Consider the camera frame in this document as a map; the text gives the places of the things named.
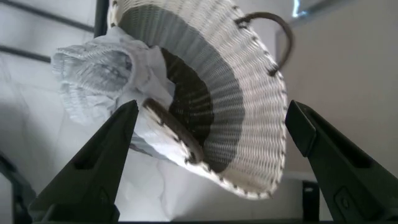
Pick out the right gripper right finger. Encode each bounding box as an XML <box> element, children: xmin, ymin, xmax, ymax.
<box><xmin>285</xmin><ymin>100</ymin><xmax>398</xmax><ymax>223</ymax></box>

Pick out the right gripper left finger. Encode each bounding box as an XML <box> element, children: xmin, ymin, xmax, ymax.
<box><xmin>27</xmin><ymin>100</ymin><xmax>139</xmax><ymax>223</ymax></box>

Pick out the pale grey garment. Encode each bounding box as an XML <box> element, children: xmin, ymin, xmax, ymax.
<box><xmin>51</xmin><ymin>26</ymin><xmax>187</xmax><ymax>162</ymax></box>

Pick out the white laundry basket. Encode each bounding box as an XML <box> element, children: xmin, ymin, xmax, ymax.
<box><xmin>107</xmin><ymin>0</ymin><xmax>295</xmax><ymax>200</ymax></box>

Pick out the black clothes rack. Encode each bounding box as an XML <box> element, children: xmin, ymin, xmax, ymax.
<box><xmin>0</xmin><ymin>0</ymin><xmax>109</xmax><ymax>63</ymax></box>

